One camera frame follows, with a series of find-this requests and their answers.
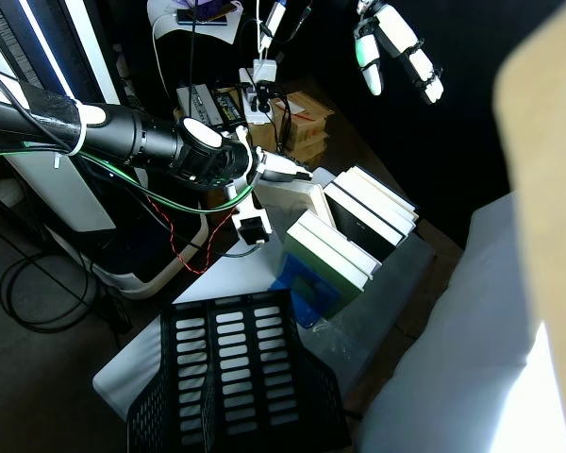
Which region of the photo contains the white power adapter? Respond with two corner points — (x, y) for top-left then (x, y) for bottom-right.
(253, 59), (279, 84)

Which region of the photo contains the small cardboard box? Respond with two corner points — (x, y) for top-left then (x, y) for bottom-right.
(282, 134), (331, 166)

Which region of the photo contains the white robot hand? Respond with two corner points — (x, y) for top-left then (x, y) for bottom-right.
(252, 146), (315, 184)
(352, 3), (444, 105)

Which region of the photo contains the silver electronic box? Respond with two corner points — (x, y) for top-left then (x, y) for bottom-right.
(176, 83), (221, 128)

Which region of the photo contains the red black twisted cable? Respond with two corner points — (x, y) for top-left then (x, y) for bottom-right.
(145, 195), (235, 276)

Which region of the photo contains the black mesh file rack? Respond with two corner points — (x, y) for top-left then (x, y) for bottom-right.
(125, 288), (353, 453)

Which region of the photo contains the black electronic box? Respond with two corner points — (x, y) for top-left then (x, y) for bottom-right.
(210, 88), (246, 128)

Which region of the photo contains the clear plastic film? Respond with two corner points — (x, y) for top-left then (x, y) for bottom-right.
(306, 309), (376, 378)

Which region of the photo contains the white power strip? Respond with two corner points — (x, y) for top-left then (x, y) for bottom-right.
(238, 67), (277, 126)

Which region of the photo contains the blue metal bookend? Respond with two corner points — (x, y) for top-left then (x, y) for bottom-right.
(269, 252), (343, 329)

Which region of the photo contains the cream paperback book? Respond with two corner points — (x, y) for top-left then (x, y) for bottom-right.
(342, 168), (421, 221)

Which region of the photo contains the dark smartphone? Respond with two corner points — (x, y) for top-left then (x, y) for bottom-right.
(176, 8), (228, 25)

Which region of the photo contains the white usb adapter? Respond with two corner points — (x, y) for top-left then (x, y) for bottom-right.
(258, 0), (288, 51)

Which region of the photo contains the white backdrop sheet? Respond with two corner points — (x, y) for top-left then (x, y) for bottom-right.
(358, 191), (566, 453)

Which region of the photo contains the white round stool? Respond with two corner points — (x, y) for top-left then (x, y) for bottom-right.
(146, 0), (244, 46)

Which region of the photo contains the cardboard box red label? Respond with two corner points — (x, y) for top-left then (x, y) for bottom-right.
(271, 92), (335, 145)

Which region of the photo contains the black book Century spine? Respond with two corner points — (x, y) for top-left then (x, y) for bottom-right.
(352, 164), (420, 212)

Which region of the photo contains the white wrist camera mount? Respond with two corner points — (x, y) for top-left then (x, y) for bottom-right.
(224, 125), (271, 246)

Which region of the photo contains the light green book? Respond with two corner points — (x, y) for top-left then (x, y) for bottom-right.
(282, 220), (375, 318)

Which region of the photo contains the green cable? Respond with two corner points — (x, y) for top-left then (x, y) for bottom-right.
(0, 141), (256, 213)

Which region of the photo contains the beige panel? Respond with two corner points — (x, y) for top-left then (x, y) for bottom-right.
(493, 0), (566, 453)

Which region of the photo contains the white book K spine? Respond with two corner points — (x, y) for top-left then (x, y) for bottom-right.
(332, 173), (420, 228)

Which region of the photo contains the large cardboard box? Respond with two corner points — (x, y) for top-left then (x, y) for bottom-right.
(176, 86), (287, 159)

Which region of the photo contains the black book Let It Be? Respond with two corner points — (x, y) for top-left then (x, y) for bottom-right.
(323, 182), (415, 261)

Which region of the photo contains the white black robot body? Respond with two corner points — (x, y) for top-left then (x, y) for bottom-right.
(0, 0), (209, 299)

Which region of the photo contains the black floor cable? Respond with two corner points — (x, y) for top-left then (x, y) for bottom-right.
(0, 252), (92, 334)

